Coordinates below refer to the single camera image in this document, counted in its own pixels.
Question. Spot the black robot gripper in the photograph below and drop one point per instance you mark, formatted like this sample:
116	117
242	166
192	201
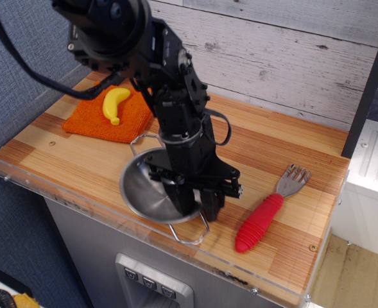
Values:
192	163

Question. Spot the silver metal bowl with handles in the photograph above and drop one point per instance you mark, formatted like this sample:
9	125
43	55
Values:
150	199

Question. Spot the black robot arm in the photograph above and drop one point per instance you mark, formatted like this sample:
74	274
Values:
123	39

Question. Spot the clear acrylic table guard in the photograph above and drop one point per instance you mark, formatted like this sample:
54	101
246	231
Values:
287	106

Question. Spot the silver dispenser button panel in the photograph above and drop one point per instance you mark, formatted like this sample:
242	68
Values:
150	284

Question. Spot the silver toy fridge cabinet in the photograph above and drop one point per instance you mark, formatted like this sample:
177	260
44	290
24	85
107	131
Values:
94	247

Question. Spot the yellow toy banana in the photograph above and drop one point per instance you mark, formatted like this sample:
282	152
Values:
111	102

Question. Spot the orange knitted cloth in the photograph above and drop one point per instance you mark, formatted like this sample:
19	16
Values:
88	118

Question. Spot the white ridged side unit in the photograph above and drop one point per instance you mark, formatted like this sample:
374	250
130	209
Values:
355	217

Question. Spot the red handled metal spatula fork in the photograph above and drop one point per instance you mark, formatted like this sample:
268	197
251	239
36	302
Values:
257	223

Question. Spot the dark right vertical post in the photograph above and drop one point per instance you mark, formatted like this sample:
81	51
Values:
362	111

